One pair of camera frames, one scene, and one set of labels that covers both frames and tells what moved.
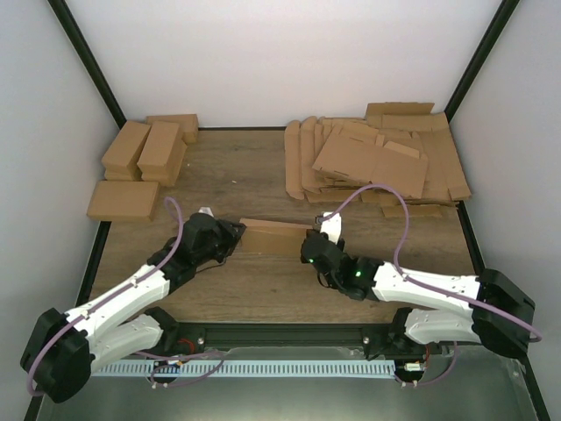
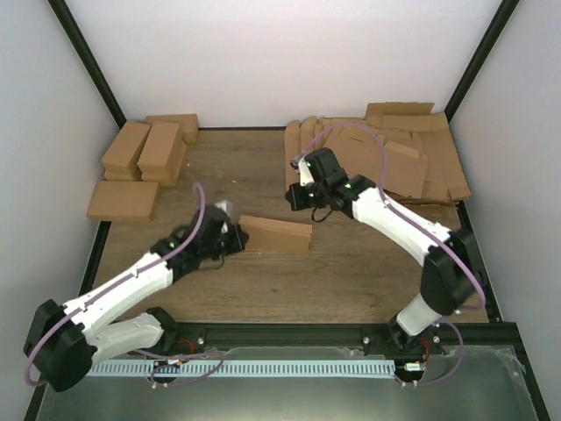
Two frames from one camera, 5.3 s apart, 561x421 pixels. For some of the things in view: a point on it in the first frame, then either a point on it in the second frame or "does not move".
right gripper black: x=309 y=235 → x=294 y=198
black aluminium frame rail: x=364 y=337 does not move
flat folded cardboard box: x=124 y=201 does not move
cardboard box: x=271 y=237 does not move
